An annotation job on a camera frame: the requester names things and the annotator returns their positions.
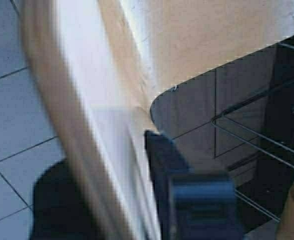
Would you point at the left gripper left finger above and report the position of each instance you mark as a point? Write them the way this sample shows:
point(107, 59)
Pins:
point(59, 210)

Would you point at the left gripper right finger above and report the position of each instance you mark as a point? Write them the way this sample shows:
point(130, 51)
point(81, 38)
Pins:
point(191, 205)

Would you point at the wooden chair square cutouts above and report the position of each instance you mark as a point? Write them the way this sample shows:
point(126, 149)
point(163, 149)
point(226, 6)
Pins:
point(99, 65)

